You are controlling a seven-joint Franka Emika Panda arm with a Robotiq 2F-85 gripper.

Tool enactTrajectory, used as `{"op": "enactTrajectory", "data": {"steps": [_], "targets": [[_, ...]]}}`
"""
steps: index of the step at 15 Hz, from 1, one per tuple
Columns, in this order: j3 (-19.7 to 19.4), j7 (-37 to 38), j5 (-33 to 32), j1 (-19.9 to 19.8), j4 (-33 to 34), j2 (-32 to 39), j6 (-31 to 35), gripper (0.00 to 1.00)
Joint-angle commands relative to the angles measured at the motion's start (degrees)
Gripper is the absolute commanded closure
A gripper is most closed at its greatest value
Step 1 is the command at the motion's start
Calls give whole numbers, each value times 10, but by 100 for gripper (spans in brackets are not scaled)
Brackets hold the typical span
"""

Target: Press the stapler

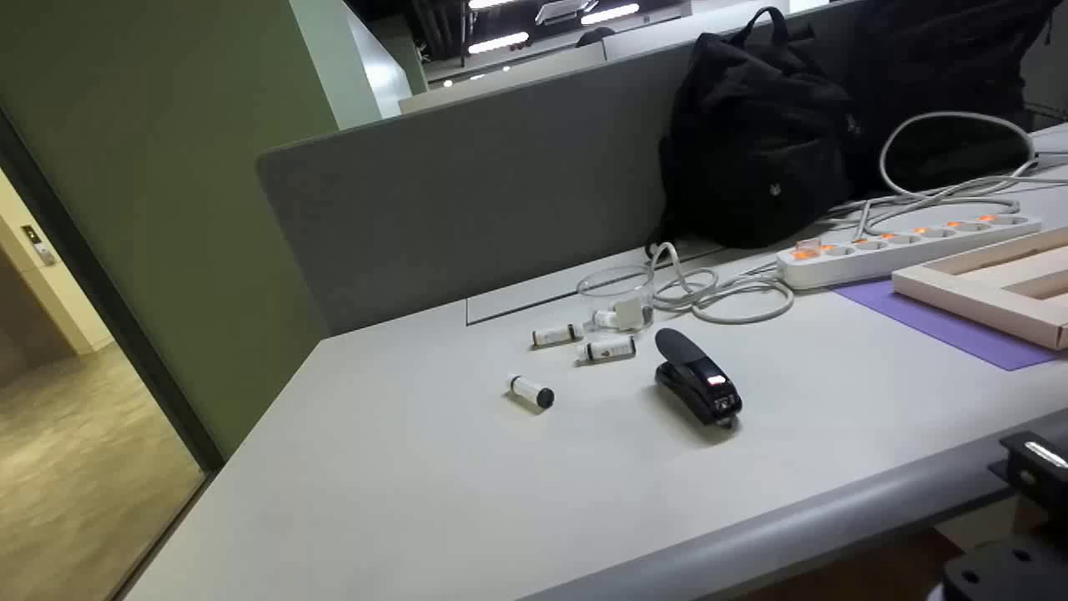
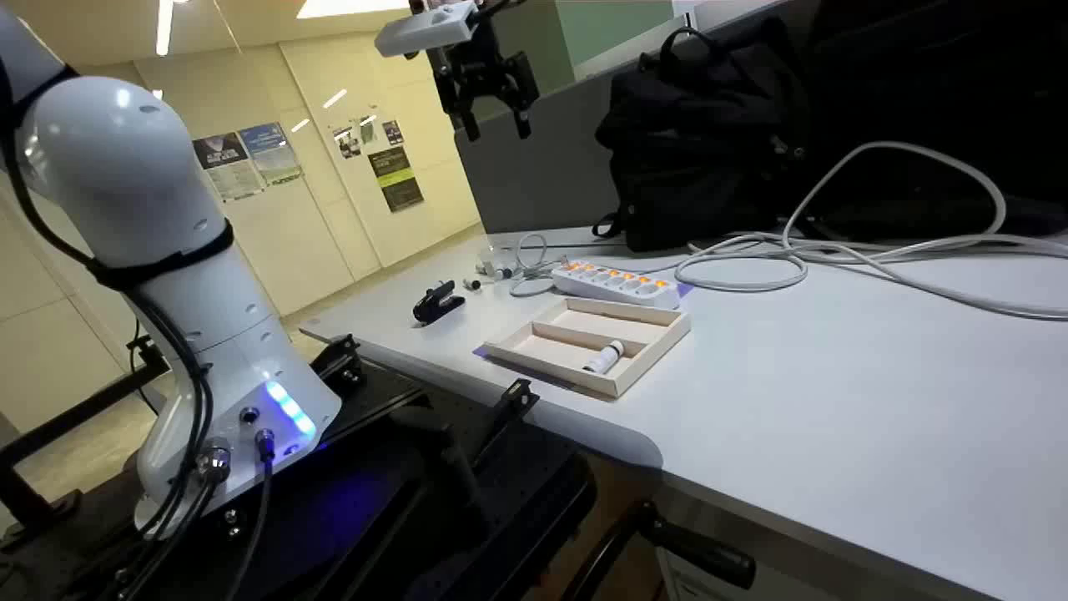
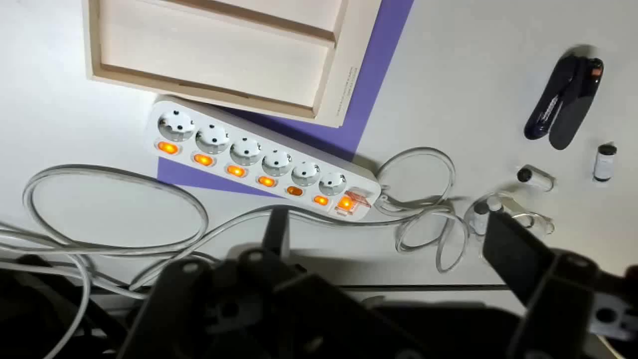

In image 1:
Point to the black round base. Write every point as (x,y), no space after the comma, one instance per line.
(1011,571)

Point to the white cylinder with black cap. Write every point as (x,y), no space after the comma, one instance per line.
(527,390)

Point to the white power strip orange switches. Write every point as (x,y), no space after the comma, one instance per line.
(888,251)

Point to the black backpack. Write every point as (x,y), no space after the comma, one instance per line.
(753,134)

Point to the purple mat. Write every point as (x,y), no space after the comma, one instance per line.
(956,327)

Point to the black clamp device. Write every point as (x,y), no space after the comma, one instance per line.
(1040,461)

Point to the light wooden frame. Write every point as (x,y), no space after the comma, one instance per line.
(988,287)

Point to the black stapler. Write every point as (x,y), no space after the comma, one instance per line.
(694,374)

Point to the small white cylinder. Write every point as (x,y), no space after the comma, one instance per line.
(553,336)
(609,348)

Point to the grey desk divider panel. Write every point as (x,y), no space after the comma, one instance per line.
(467,201)

